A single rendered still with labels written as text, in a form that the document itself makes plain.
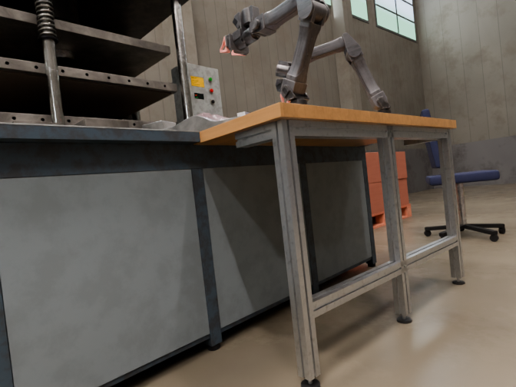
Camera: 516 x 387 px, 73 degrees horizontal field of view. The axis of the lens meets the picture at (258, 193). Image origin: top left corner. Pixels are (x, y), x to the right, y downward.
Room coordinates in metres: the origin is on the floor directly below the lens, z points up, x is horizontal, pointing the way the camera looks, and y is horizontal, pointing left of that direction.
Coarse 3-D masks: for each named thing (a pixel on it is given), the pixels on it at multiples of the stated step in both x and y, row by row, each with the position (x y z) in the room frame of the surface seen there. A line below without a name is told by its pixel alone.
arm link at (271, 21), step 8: (288, 0) 1.23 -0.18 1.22; (296, 0) 1.17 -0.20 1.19; (304, 0) 1.15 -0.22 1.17; (312, 0) 1.13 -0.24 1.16; (320, 0) 1.18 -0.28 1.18; (280, 8) 1.26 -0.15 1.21; (288, 8) 1.23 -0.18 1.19; (296, 8) 1.21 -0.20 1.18; (304, 8) 1.15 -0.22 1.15; (312, 8) 1.13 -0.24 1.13; (328, 8) 1.18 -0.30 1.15; (264, 16) 1.31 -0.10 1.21; (272, 16) 1.29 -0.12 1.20; (280, 16) 1.26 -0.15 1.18; (288, 16) 1.26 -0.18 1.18; (304, 16) 1.15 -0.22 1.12; (328, 16) 1.18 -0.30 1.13; (264, 24) 1.32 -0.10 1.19; (272, 24) 1.30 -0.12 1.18; (280, 24) 1.31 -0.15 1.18; (256, 32) 1.35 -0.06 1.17; (264, 32) 1.35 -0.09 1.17; (272, 32) 1.36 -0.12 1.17
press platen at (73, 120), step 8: (0, 112) 1.55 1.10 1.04; (8, 112) 1.57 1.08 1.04; (0, 120) 1.55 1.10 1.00; (8, 120) 1.57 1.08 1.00; (16, 120) 1.59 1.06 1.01; (24, 120) 1.61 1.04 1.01; (32, 120) 1.63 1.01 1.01; (40, 120) 1.66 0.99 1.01; (48, 120) 1.68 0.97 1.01; (64, 120) 1.73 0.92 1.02; (72, 120) 1.76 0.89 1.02; (80, 120) 1.79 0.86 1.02; (120, 120) 1.93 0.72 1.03; (128, 120) 1.97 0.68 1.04
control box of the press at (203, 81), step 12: (192, 72) 2.39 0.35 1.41; (204, 72) 2.46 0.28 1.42; (216, 72) 2.54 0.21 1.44; (192, 84) 2.38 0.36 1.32; (204, 84) 2.45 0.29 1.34; (216, 84) 2.53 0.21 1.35; (180, 96) 2.39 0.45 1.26; (192, 96) 2.37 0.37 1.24; (204, 96) 2.44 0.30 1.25; (216, 96) 2.52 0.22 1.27; (180, 108) 2.40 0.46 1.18; (192, 108) 2.36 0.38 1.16; (204, 108) 2.44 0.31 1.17; (216, 108) 2.51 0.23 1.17; (180, 120) 2.41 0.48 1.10
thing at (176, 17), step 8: (176, 0) 2.18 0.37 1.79; (176, 8) 2.18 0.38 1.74; (176, 16) 2.18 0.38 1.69; (176, 24) 2.18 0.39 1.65; (176, 32) 2.18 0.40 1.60; (176, 40) 2.19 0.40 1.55; (176, 48) 2.19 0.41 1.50; (184, 48) 2.20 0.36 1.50; (184, 56) 2.19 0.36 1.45; (184, 64) 2.19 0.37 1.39; (184, 72) 2.19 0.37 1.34; (184, 80) 2.18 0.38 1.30; (184, 88) 2.18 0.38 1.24; (184, 96) 2.18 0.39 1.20; (184, 104) 2.18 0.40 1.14; (136, 112) 2.66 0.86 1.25; (184, 112) 2.19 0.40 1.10; (192, 112) 2.21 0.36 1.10; (136, 120) 2.66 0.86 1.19
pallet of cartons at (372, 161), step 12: (372, 156) 3.74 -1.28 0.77; (396, 156) 4.15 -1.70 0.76; (372, 168) 3.72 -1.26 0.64; (372, 180) 3.70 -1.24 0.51; (372, 192) 3.68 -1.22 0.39; (372, 204) 3.66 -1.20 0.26; (408, 204) 4.30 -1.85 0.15; (372, 216) 3.64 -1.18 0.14; (384, 216) 3.82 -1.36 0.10; (408, 216) 4.28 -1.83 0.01
